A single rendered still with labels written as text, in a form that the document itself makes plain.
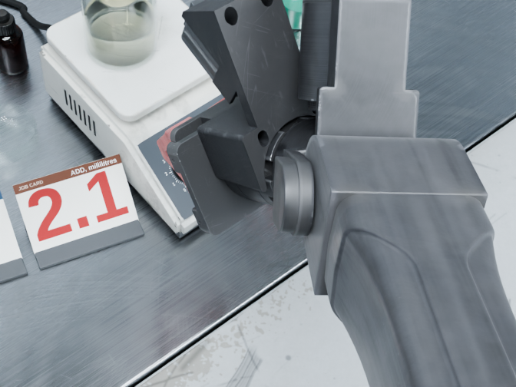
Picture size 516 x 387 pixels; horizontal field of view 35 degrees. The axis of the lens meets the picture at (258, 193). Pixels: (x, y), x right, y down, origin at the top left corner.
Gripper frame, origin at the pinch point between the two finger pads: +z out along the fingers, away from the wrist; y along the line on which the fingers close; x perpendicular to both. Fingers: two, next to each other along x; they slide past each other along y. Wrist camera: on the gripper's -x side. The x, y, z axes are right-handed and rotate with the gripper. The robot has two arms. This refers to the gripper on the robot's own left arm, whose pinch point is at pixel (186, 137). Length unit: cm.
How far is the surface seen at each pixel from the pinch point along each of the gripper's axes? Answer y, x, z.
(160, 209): 1.1, 7.2, 7.9
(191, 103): -5.7, 0.9, 8.9
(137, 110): -0.6, -1.1, 8.1
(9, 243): 12.3, 4.8, 12.8
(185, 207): -0.3, 7.5, 6.3
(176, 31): -8.4, -4.4, 12.0
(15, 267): 12.9, 6.6, 12.1
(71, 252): 8.6, 7.5, 10.9
